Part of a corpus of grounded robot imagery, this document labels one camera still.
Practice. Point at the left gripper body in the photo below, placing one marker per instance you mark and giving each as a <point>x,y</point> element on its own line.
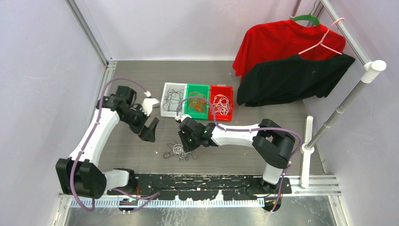
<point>138,122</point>

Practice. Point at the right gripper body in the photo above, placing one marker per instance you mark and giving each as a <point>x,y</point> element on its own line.
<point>190,142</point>

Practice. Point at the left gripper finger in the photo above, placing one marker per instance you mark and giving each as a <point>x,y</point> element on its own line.
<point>147,134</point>
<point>152,127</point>

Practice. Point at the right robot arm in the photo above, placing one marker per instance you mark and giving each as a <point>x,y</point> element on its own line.
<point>273,143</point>

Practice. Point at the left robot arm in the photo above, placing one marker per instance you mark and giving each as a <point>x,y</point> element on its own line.
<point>79,173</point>

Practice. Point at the green plastic bin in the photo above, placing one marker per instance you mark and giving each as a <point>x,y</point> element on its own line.
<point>197,106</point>

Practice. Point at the white plastic bin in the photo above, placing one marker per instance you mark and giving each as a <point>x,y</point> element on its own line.
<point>173,94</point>

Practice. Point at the red plastic bin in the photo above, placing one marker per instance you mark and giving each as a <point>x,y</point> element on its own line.
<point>221,98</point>

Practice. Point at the black t-shirt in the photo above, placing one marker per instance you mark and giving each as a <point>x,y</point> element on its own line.
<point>291,79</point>

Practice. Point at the red t-shirt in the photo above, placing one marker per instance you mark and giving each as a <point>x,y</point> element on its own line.
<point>282,39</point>

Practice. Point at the pink clothes hanger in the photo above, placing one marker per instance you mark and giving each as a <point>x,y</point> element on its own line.
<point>320,43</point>

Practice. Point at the green clothes hanger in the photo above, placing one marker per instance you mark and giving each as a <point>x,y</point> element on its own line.
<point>308,17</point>

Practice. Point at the metal clothes rack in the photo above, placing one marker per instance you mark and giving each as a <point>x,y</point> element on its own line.
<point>339,127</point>

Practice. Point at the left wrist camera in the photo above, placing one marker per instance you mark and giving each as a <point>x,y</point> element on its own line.
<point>149,104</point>

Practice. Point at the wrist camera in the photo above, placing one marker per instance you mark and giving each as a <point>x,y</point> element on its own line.
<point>149,104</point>
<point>184,117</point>

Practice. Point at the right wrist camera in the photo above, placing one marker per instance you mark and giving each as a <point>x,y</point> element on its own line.
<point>184,117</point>

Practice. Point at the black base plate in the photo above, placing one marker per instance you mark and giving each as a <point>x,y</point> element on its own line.
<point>204,187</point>

